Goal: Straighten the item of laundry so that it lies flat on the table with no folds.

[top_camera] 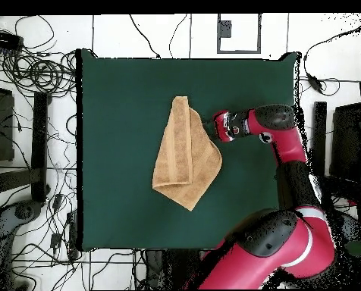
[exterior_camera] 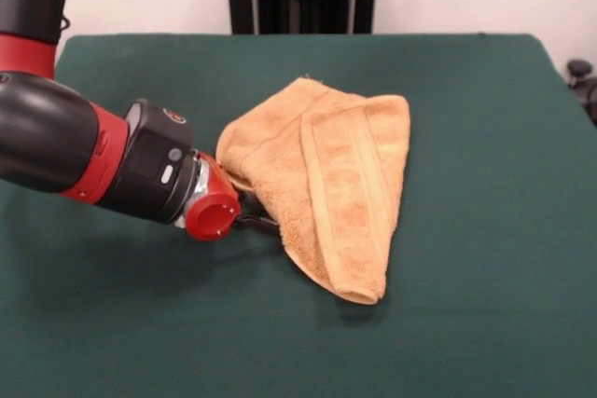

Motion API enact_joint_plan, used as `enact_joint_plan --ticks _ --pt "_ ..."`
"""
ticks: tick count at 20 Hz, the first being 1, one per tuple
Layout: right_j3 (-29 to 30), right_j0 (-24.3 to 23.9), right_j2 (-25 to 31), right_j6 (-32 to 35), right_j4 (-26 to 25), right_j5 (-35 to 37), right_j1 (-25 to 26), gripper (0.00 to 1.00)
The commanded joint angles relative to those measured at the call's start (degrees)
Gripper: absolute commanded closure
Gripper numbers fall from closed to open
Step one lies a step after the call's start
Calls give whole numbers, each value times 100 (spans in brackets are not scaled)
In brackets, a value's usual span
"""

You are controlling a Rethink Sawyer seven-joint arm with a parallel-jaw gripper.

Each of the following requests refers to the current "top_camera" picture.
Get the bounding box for tan terry towel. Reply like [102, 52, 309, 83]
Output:
[152, 95, 223, 211]

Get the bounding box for dark green table cloth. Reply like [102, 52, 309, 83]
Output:
[76, 48, 301, 252]

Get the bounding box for small grey box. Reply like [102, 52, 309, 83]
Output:
[218, 20, 232, 39]

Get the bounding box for black stand base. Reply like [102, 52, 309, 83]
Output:
[0, 91, 51, 204]
[311, 101, 361, 208]

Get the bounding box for black box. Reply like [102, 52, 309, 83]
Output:
[330, 102, 361, 183]
[0, 86, 15, 162]

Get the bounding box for office chair base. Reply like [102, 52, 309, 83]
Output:
[0, 201, 43, 243]
[333, 208, 361, 243]

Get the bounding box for small black power adapter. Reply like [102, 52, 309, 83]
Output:
[49, 232, 62, 249]
[52, 193, 64, 211]

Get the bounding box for black power strip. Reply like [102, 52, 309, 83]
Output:
[0, 29, 24, 51]

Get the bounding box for grey square floor frame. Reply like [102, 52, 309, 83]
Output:
[216, 13, 262, 55]

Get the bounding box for thin black cable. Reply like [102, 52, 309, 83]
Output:
[128, 14, 162, 59]
[168, 13, 189, 58]

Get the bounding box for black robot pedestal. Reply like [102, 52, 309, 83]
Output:
[143, 249, 206, 290]

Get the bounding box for coiled black cables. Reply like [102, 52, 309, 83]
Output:
[1, 51, 77, 98]

